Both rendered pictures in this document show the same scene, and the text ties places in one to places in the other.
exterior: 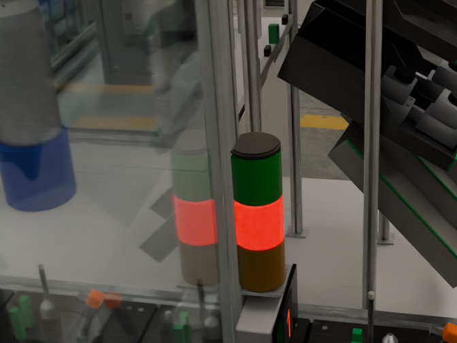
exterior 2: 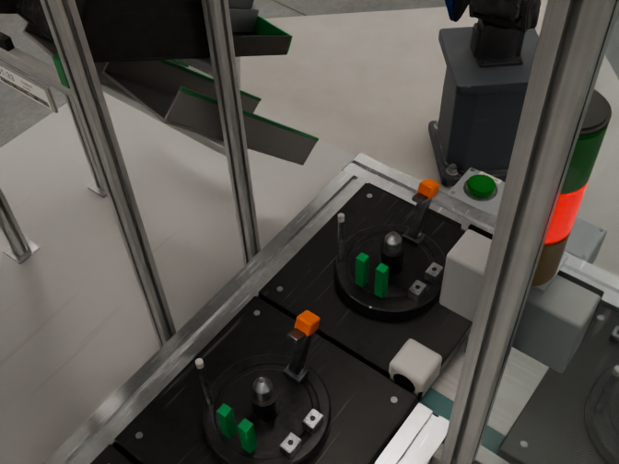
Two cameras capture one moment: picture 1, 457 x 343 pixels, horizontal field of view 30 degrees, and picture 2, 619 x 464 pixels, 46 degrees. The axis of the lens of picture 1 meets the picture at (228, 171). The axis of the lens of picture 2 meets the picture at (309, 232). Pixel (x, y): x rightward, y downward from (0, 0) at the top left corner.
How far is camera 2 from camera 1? 0.82 m
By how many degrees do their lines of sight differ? 54
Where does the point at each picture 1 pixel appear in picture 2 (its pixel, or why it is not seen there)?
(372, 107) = (221, 28)
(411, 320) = (308, 218)
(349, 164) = (190, 115)
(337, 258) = (102, 237)
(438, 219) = not seen: hidden behind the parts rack
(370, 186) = (235, 121)
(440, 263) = (290, 150)
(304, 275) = (104, 279)
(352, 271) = not seen: hidden behind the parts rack
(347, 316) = (265, 263)
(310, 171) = not seen: outside the picture
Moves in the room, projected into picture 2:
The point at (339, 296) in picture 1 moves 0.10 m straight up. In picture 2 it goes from (163, 264) to (150, 219)
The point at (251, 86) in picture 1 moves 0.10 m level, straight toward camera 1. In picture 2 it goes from (90, 92) to (187, 120)
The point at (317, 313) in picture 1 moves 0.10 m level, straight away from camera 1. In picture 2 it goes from (242, 285) to (179, 258)
